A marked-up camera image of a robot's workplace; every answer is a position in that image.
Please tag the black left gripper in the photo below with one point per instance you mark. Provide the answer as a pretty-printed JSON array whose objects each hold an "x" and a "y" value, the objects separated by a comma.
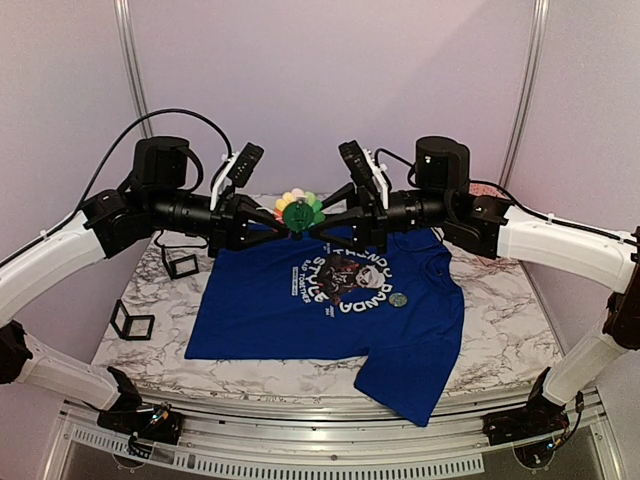
[{"x": 230, "y": 225}]

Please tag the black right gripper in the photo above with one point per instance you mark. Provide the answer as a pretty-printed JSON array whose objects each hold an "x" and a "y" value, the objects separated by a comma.
[{"x": 373, "y": 221}]

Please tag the silver round brooch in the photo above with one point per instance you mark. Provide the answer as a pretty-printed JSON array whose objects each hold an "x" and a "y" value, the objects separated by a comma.
[{"x": 398, "y": 300}]

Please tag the blue printed t-shirt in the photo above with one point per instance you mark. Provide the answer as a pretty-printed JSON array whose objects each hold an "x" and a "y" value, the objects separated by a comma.
[{"x": 312, "y": 300}]

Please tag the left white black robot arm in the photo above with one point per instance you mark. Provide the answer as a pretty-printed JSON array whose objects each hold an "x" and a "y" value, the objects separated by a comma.
[{"x": 152, "y": 198}]

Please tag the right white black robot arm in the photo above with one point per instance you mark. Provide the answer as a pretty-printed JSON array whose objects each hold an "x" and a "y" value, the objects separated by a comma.
[{"x": 495, "y": 227}]

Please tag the black box with silver brooch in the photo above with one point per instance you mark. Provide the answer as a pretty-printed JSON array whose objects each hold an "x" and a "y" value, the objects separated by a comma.
[{"x": 178, "y": 267}]

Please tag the black box with flower brooch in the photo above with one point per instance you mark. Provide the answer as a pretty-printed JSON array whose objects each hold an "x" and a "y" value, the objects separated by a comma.
[{"x": 131, "y": 327}]

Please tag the pink perforated plastic basket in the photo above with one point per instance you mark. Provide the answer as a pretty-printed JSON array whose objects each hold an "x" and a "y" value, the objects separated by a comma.
[{"x": 481, "y": 189}]

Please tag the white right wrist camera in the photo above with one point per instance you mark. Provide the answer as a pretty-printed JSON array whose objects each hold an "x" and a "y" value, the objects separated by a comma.
[{"x": 365, "y": 172}]

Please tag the aluminium front rail frame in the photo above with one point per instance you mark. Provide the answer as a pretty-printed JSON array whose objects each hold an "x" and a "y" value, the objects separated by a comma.
[{"x": 333, "y": 438}]

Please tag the right aluminium corner post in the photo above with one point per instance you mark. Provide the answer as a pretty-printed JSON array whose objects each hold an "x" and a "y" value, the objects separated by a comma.
[{"x": 526, "y": 95}]

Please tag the aluminium corner post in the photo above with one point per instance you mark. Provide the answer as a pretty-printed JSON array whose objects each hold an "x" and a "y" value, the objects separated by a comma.
[
  {"x": 126, "y": 37},
  {"x": 526, "y": 95}
]

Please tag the left aluminium corner post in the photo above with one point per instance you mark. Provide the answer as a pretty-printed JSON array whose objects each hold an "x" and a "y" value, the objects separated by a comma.
[{"x": 126, "y": 37}]

